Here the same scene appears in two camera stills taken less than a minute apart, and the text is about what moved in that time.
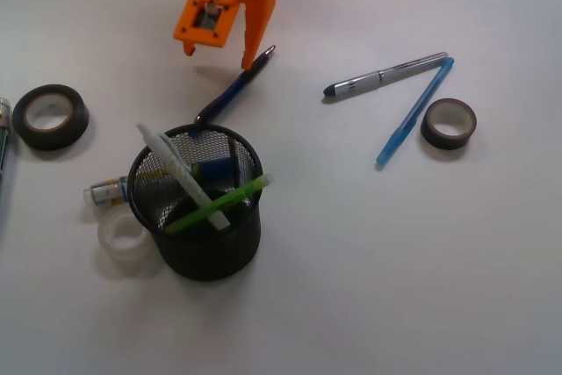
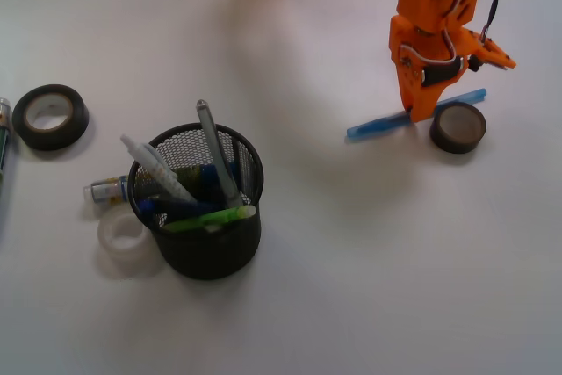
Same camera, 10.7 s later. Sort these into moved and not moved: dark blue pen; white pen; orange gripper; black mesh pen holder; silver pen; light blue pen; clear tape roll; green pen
Moved: white pen; silver pen; dark blue pen; green pen; light blue pen; orange gripper
Not moved: clear tape roll; black mesh pen holder
